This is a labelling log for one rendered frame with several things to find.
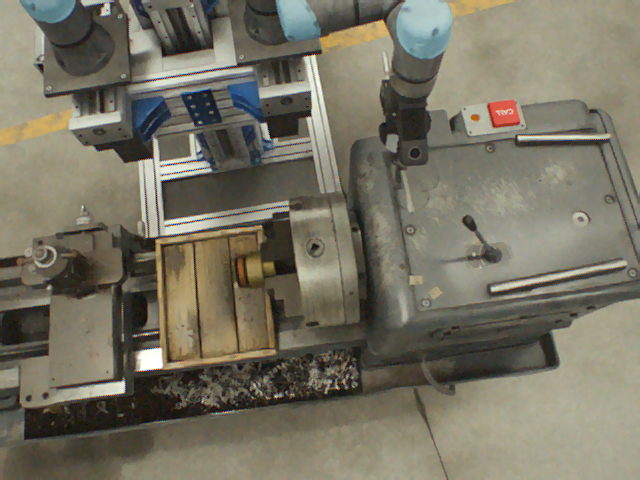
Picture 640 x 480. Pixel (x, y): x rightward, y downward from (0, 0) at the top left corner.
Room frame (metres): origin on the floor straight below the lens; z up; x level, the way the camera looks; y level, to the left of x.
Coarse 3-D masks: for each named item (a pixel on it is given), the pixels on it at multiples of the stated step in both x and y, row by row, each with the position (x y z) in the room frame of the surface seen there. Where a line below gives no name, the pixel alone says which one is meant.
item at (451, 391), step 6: (420, 354) 0.15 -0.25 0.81; (426, 354) 0.15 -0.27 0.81; (420, 360) 0.13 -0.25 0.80; (426, 360) 0.13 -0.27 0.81; (426, 366) 0.12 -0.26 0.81; (426, 372) 0.10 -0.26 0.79; (432, 378) 0.09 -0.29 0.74; (432, 384) 0.07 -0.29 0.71; (438, 384) 0.07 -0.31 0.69; (450, 384) 0.08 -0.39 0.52; (438, 390) 0.06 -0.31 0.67; (444, 390) 0.06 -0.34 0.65; (450, 390) 0.06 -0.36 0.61
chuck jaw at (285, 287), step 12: (276, 276) 0.32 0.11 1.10; (288, 276) 0.32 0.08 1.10; (276, 288) 0.29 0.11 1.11; (288, 288) 0.29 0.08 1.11; (276, 300) 0.26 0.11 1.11; (288, 300) 0.26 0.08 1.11; (300, 300) 0.26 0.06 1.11; (288, 312) 0.23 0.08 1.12; (300, 312) 0.23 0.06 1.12; (312, 324) 0.21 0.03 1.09
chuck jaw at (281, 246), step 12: (300, 204) 0.46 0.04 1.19; (276, 216) 0.44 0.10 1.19; (288, 216) 0.43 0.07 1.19; (276, 228) 0.41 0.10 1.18; (288, 228) 0.41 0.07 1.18; (276, 240) 0.39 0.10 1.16; (288, 240) 0.39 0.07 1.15; (264, 252) 0.37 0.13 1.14; (276, 252) 0.37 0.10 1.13; (288, 252) 0.37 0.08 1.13
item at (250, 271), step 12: (252, 252) 0.38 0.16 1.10; (240, 264) 0.35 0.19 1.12; (252, 264) 0.35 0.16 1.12; (264, 264) 0.35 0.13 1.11; (276, 264) 0.36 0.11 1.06; (240, 276) 0.32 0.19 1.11; (252, 276) 0.32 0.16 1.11; (264, 276) 0.32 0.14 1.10; (252, 288) 0.30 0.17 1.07; (264, 288) 0.30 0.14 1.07
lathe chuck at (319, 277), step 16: (304, 208) 0.44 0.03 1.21; (320, 208) 0.44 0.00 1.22; (304, 224) 0.40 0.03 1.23; (320, 224) 0.39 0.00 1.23; (304, 240) 0.36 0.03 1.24; (320, 240) 0.36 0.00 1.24; (304, 256) 0.32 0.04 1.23; (320, 256) 0.32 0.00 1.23; (336, 256) 0.32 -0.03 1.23; (304, 272) 0.29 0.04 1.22; (320, 272) 0.29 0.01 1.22; (336, 272) 0.29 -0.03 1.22; (304, 288) 0.26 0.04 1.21; (320, 288) 0.26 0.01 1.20; (336, 288) 0.26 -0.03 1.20; (304, 304) 0.23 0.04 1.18; (320, 304) 0.23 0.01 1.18; (336, 304) 0.23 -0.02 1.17; (320, 320) 0.21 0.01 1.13; (336, 320) 0.21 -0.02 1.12
